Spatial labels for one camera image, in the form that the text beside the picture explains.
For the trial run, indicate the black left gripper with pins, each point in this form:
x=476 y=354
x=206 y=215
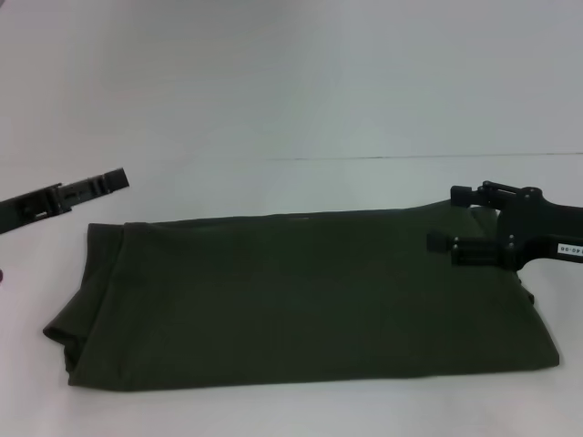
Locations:
x=32 y=207

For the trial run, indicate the dark green shirt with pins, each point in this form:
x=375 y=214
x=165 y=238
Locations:
x=296 y=296

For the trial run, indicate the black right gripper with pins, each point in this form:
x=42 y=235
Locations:
x=542 y=232

